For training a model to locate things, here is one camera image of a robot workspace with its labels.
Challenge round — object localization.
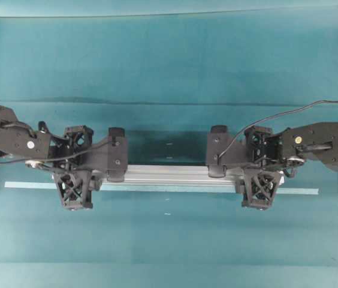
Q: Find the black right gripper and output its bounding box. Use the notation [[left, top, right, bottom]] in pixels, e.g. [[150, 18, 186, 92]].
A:
[[242, 126, 285, 210]]

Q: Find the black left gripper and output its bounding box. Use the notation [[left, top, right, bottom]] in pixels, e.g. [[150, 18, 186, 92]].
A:
[[49, 125, 93, 211]]

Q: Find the silver aluminium extrusion rail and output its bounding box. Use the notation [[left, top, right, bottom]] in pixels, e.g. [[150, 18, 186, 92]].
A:
[[51, 163, 285, 188]]

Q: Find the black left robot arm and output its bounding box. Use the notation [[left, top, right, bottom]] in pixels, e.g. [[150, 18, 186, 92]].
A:
[[0, 105, 94, 211]]

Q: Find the light blue tape strip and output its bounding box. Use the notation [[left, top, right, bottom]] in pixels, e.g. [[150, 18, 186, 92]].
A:
[[4, 181, 319, 196]]

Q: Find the teal table cloth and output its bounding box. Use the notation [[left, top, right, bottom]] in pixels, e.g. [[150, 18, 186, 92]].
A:
[[0, 6, 338, 287]]

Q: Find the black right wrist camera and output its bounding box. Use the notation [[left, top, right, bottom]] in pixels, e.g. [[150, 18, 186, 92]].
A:
[[206, 125, 249, 178]]

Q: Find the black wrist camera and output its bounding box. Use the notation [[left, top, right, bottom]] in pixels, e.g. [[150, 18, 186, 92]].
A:
[[85, 127, 128, 182], [206, 125, 249, 178]]

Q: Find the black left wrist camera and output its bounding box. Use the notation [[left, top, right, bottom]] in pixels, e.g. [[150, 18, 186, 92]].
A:
[[85, 127, 128, 182]]

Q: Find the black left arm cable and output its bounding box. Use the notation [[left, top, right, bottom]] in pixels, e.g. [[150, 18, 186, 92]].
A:
[[0, 142, 119, 169]]

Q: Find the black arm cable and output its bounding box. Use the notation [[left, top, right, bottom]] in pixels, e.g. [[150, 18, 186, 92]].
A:
[[0, 142, 119, 169], [216, 100, 338, 160]]

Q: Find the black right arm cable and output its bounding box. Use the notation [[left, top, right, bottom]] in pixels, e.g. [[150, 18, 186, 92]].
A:
[[216, 100, 338, 160]]

